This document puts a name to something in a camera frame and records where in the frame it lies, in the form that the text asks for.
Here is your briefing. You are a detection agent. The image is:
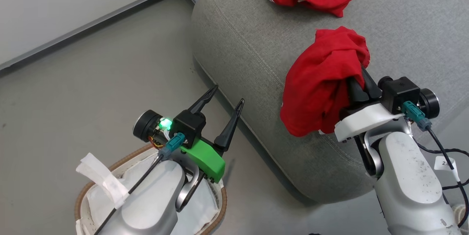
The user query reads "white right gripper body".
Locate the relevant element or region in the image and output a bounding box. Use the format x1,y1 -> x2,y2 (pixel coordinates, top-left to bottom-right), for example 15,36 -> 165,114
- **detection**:
334,102 -> 404,143

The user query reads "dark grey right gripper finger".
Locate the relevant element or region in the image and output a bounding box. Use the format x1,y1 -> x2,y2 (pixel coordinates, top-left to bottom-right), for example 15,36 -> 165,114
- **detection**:
361,65 -> 382,100
347,76 -> 369,109

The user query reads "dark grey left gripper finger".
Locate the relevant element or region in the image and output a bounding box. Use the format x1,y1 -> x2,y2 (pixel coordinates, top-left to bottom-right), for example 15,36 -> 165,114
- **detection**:
188,85 -> 219,115
214,98 -> 245,152

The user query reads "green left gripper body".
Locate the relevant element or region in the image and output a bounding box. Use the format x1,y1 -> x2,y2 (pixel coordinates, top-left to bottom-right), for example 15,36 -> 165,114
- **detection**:
179,137 -> 226,183

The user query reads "grey fabric sofa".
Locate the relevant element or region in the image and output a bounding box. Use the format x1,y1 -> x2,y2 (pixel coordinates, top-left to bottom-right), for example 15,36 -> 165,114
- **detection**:
191,0 -> 469,204

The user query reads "white tape strip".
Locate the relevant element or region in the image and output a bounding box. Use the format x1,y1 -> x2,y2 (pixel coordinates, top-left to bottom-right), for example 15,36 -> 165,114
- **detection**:
76,153 -> 130,209

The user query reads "wicker laundry basket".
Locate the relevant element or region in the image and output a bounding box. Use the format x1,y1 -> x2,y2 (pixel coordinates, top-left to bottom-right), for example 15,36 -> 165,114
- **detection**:
74,143 -> 228,235

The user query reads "black cable with teal connector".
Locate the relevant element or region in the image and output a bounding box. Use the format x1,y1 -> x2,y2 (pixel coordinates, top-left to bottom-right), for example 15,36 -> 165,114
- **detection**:
402,101 -> 469,228
93,132 -> 186,235

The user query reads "thin black cable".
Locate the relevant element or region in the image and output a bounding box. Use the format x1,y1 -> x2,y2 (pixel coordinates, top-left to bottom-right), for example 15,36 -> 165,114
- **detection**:
414,140 -> 469,191

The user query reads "white paper cable label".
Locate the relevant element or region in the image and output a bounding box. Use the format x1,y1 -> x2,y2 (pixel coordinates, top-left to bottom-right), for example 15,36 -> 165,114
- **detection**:
434,156 -> 461,182

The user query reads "grey wall base rail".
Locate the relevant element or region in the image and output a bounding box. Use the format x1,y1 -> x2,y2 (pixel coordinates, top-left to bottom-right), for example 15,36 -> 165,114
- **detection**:
0,0 -> 182,71

